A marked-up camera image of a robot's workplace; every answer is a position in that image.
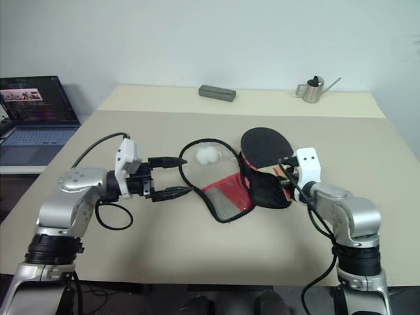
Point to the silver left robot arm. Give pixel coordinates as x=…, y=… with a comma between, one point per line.
x=72, y=203

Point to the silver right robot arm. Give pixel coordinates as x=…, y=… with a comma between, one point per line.
x=354, y=210

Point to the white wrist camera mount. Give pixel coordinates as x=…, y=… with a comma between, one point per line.
x=126, y=157
x=310, y=167

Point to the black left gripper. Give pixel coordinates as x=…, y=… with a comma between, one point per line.
x=142, y=183

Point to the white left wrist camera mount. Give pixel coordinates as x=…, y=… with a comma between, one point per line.
x=126, y=157

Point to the grey rectangular box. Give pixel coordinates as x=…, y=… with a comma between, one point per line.
x=216, y=92

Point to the black table tennis paddle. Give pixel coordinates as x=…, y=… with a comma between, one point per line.
x=265, y=147

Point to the metal watering can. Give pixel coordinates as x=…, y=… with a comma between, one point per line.
x=311, y=93

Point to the black red paddle case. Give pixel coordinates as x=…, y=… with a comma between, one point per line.
x=265, y=193

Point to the open laptop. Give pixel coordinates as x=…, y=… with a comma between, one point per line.
x=33, y=138

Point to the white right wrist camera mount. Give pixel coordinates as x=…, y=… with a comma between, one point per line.
x=310, y=167

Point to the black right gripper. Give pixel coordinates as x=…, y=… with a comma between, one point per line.
x=293, y=177

